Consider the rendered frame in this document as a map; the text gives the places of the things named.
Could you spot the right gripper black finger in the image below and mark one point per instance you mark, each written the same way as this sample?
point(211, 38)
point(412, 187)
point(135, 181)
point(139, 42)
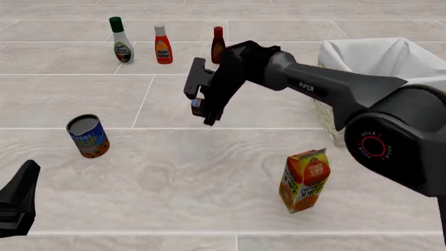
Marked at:
point(213, 115)

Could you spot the blue alphabet soup can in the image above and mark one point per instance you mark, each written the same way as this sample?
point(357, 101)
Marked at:
point(88, 137)

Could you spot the orange juice carton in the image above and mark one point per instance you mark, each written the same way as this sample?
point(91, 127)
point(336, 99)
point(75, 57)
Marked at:
point(305, 180)

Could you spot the white-capped red ketchup bottle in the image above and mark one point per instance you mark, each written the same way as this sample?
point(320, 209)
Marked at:
point(163, 47)

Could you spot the dark brown sauce bottle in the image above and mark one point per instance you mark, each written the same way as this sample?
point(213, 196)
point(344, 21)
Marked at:
point(216, 45)

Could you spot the white cloth basket liner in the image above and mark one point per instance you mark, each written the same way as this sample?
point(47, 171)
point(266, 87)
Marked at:
point(380, 56)

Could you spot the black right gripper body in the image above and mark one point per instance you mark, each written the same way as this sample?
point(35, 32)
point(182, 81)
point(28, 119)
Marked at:
point(226, 89)

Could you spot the small brown chocolate pudding box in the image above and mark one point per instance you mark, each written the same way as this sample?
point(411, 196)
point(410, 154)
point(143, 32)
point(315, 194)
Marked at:
point(198, 106)

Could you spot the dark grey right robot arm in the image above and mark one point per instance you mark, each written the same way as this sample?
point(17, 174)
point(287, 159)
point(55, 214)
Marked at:
point(334, 89)

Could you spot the pale wicker basket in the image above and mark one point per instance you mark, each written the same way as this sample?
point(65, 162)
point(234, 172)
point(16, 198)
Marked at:
point(324, 117)

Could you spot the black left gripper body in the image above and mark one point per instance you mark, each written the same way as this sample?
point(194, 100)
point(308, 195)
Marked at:
point(14, 222)

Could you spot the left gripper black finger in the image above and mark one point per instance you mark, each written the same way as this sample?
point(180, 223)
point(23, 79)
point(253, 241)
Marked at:
point(21, 183)

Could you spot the green-capped salad dressing bottle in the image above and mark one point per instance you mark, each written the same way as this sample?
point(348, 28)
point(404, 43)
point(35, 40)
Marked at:
point(122, 43)

